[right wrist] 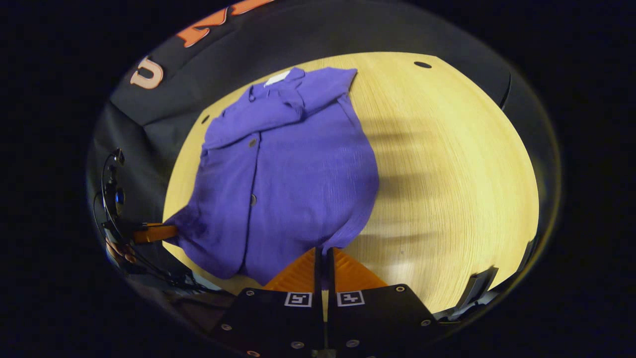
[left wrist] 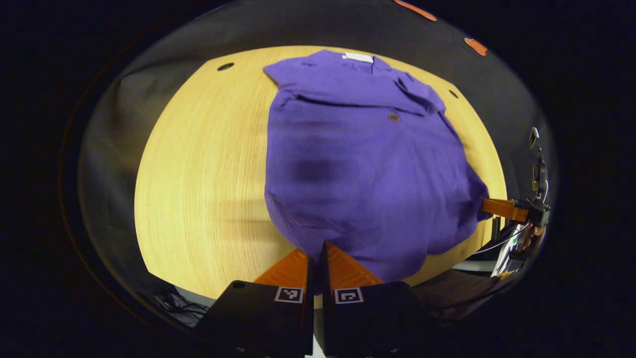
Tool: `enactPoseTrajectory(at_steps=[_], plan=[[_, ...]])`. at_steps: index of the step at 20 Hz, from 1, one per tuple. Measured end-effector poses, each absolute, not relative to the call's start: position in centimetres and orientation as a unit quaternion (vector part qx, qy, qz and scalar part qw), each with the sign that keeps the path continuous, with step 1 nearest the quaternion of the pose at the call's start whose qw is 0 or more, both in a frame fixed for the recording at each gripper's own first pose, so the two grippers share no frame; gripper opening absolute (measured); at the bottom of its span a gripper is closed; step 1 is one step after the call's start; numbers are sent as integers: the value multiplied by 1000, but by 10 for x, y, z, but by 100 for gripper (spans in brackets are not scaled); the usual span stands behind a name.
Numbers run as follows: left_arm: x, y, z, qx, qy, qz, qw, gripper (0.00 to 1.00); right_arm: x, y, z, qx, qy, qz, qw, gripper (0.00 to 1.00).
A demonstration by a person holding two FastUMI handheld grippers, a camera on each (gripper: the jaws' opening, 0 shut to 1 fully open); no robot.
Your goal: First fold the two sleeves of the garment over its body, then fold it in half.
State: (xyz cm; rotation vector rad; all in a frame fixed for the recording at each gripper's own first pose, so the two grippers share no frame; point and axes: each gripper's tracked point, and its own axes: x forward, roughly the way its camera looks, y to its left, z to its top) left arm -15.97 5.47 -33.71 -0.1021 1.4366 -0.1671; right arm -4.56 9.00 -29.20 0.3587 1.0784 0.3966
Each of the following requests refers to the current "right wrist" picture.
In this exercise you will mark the purple button shirt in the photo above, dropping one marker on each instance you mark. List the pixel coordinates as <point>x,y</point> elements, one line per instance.
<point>298,174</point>

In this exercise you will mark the black backdrop cloth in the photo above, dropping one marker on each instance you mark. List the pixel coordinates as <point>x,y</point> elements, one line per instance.
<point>298,35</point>

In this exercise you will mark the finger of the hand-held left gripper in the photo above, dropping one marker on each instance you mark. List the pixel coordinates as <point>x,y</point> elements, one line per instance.
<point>154,233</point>

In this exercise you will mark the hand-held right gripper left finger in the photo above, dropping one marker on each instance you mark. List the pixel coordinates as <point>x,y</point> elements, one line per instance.
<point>318,318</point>

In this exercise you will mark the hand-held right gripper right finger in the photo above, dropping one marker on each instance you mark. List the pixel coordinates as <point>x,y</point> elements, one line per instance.
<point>332,318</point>

